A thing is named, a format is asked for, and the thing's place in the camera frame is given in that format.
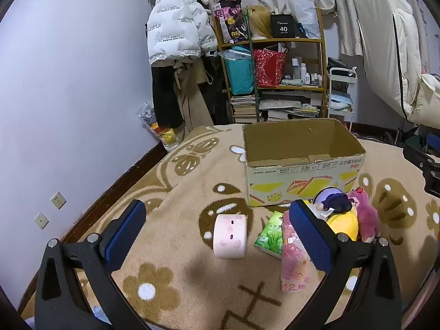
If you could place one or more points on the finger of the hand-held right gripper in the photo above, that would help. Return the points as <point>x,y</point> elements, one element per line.
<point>421,160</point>
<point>433,184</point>

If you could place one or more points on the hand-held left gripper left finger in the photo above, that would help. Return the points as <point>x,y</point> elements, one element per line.
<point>125,233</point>

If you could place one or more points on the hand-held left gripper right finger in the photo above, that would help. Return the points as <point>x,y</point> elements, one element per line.
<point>311,233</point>

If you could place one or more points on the yellow plush pouch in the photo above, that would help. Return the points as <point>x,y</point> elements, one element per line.
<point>343,225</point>

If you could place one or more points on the pink snack packet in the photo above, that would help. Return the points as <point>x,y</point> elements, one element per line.
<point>293,266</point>

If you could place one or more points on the purple plush doll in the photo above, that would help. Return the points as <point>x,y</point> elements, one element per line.
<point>335,201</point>

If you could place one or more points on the green tissue packet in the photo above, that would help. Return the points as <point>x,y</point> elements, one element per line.
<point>270,235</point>

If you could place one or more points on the pink bear plush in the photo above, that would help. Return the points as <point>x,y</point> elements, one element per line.
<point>366,216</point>

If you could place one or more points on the cardboard box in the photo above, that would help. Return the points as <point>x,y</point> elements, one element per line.
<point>292,178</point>

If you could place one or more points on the pink plush pouch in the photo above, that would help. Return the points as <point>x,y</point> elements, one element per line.
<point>229,235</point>

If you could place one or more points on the cream duvet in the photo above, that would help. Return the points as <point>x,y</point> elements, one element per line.
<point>428,99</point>

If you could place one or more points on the beige printed blanket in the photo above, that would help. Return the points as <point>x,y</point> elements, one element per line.
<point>192,268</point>

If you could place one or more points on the white trolley cart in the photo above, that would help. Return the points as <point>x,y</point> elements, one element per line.
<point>340,92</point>

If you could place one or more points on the plastic bag of toys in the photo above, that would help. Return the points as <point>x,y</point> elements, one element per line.
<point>161,130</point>

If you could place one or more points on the white folded mattress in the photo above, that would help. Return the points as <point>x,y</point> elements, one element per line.
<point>381,41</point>

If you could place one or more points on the stack of papers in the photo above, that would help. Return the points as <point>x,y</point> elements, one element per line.
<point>288,108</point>

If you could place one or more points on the stack of books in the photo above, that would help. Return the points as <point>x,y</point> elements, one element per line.
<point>244,110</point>

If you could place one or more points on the group of small bottles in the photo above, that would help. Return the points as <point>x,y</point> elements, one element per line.
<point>307,74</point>

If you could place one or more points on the black hanging garment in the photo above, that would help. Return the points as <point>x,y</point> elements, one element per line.
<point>165,96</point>

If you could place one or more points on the beige hanging coat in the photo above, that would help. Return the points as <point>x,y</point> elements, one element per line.
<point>192,99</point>

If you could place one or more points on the wooden shelf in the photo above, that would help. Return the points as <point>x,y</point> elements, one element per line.
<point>309,40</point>

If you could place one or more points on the red patterned bag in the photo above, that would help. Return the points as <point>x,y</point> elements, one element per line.
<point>270,68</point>

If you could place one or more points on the teal bag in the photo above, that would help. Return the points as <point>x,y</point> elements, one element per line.
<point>239,74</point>

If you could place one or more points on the clear plastic bag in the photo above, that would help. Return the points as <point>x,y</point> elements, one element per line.
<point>304,13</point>

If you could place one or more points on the black gift box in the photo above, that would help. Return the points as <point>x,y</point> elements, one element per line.
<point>282,26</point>

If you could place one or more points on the blonde wig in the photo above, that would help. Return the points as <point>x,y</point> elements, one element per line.
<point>260,22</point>

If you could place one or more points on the white puffer jacket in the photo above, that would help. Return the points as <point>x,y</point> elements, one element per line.
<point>173,24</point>

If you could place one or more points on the black floral bag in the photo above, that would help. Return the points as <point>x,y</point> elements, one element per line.
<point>231,20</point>

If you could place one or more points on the wall socket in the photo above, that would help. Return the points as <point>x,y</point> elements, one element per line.
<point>41,220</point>
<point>58,200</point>

